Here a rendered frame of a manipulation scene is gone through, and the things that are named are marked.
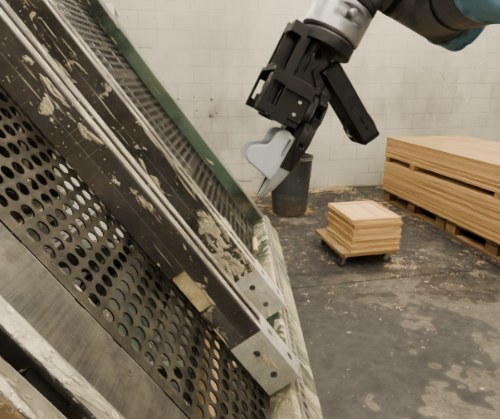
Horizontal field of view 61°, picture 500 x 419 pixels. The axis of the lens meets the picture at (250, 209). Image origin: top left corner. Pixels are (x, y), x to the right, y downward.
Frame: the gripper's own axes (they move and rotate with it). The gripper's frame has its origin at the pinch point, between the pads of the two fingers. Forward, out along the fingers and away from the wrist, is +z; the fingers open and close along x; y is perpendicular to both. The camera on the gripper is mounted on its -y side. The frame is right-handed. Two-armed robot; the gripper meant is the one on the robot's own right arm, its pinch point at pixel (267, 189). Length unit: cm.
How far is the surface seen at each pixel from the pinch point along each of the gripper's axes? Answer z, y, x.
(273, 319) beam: 32, -29, -35
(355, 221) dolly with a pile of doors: 20, -160, -239
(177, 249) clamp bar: 17.2, 4.4, -14.3
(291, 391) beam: 32.8, -25.5, -9.2
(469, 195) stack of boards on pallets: -42, -268, -269
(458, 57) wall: -217, -327, -489
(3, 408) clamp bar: 15.5, 18.9, 29.4
